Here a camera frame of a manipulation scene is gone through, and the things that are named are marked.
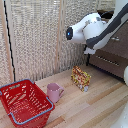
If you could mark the red shopping basket blue rim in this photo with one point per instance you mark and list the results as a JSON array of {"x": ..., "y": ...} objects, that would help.
[{"x": 25, "y": 103}]

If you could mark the pink mug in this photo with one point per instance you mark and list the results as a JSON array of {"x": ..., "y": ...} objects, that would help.
[{"x": 52, "y": 92}]

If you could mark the beige woven folding screen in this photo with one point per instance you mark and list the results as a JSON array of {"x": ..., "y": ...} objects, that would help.
[{"x": 33, "y": 36}]

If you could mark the colourful snack box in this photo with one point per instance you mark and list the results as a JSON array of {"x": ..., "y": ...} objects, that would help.
[{"x": 80, "y": 78}]

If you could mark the brown drawer cabinet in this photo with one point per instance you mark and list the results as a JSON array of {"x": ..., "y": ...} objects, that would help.
[{"x": 111, "y": 58}]

